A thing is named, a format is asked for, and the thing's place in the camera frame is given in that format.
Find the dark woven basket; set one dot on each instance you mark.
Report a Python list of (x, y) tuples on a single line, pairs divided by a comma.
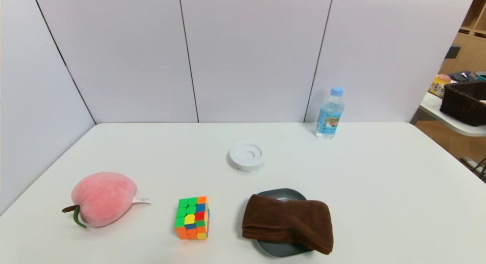
[(464, 102)]

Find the yellow printed snack box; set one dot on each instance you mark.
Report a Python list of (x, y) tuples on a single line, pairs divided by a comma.
[(439, 84)]

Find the brown towel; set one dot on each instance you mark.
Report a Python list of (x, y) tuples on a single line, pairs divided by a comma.
[(288, 222)]

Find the wooden shelf cabinet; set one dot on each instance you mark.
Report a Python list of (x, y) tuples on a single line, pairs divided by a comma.
[(469, 40)]

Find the grey rounded rectangular dish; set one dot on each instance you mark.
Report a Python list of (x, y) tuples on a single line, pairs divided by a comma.
[(283, 249)]

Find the colourful puzzle cube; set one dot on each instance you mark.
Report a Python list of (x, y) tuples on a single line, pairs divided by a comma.
[(192, 218)]

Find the white side table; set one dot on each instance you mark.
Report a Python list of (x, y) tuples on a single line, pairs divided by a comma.
[(452, 118)]

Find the dark folded cloth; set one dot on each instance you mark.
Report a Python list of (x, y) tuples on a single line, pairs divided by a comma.
[(460, 76)]

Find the pink plush peach toy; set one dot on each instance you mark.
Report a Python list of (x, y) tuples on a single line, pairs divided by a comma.
[(102, 197)]

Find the clear water bottle blue label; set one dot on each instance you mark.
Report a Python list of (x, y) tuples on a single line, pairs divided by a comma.
[(329, 116)]

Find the white round plastic container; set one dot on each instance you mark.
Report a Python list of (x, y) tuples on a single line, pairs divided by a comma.
[(246, 156)]

